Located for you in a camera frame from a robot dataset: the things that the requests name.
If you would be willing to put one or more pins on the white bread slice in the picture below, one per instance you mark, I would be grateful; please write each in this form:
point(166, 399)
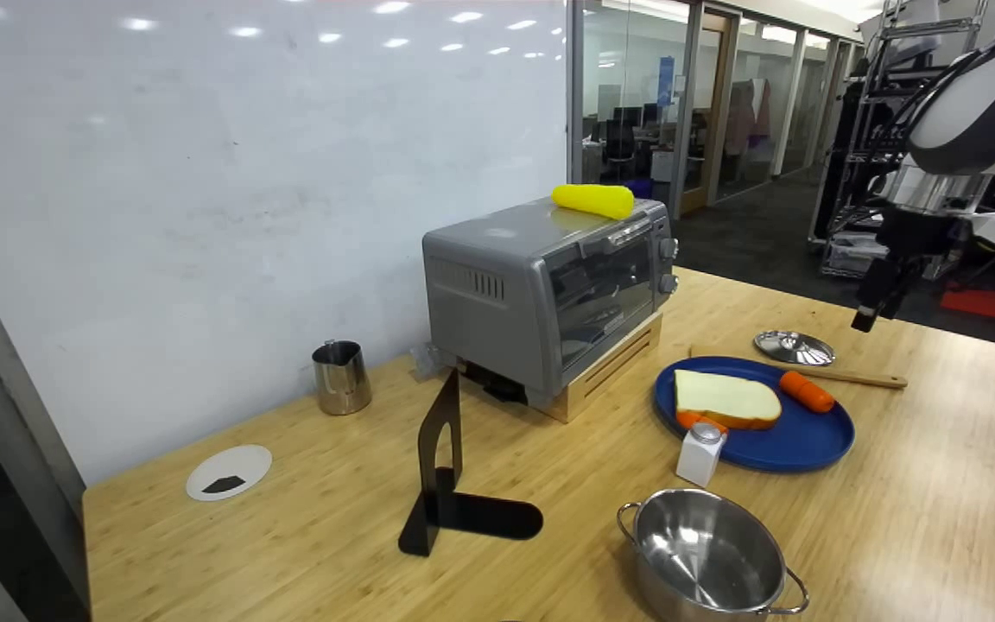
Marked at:
point(722, 402)

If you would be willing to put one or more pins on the steel pot lid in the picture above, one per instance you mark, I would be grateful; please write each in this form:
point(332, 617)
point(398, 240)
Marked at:
point(795, 347)

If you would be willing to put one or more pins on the steel cup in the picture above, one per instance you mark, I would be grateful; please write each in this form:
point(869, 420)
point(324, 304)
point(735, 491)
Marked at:
point(339, 377)

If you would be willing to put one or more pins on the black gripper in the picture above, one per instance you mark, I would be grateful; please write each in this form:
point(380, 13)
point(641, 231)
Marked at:
point(909, 246)

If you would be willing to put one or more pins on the white table cable grommet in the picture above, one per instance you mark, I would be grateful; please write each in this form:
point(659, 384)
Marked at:
point(227, 476)

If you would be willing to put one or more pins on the black bookend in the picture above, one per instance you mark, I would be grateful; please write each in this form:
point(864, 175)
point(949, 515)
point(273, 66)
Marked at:
point(439, 503)

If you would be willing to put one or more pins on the blue round plate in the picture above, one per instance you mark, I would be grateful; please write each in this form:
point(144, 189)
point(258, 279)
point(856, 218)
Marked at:
point(795, 444)

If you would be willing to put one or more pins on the silver toaster oven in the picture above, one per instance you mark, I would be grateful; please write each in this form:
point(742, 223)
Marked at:
point(536, 294)

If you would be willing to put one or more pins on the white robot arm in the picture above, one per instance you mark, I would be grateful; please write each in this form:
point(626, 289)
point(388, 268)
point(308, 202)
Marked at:
point(938, 136)

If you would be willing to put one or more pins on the steel pot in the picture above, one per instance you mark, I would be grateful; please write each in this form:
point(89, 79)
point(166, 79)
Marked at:
point(703, 559)

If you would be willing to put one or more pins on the white salt shaker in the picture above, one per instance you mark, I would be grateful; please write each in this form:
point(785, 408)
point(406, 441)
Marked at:
point(699, 453)

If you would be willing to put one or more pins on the yellow plastic banana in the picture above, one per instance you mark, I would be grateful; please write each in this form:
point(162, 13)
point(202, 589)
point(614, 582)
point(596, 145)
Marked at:
point(596, 198)

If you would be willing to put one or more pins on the orange carrot piece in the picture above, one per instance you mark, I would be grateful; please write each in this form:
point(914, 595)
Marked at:
point(805, 392)

